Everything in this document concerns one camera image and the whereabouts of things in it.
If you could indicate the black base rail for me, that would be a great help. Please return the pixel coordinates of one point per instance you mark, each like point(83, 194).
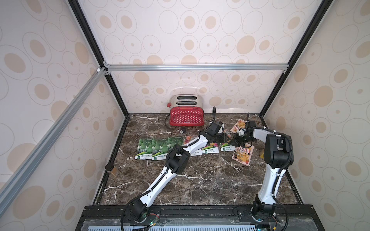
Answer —
point(200, 218)

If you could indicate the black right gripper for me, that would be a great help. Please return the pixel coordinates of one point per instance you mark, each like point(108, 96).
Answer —
point(238, 138)

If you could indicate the left diagonal aluminium rail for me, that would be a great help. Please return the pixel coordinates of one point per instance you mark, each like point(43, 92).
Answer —
point(29, 165)

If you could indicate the brown bottle black cap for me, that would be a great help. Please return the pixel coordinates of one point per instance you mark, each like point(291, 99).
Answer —
point(111, 169)

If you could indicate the flower seed packet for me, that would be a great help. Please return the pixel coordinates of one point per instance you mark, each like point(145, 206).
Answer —
point(212, 148)
point(194, 145)
point(226, 146)

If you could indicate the horizontal aluminium rail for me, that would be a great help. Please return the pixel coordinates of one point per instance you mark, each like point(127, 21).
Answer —
point(195, 67)

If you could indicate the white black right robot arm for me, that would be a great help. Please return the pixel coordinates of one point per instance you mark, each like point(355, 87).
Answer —
point(278, 156)

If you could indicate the red polka dot toaster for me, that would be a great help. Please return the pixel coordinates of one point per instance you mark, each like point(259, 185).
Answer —
point(186, 110)

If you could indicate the orange striped seed packet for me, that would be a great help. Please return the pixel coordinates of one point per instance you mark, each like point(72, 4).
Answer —
point(238, 125)
point(243, 154)

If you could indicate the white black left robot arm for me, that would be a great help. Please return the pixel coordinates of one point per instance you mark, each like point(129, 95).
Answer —
point(175, 163)

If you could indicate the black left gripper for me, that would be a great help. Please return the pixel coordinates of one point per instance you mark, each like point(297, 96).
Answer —
point(223, 139)

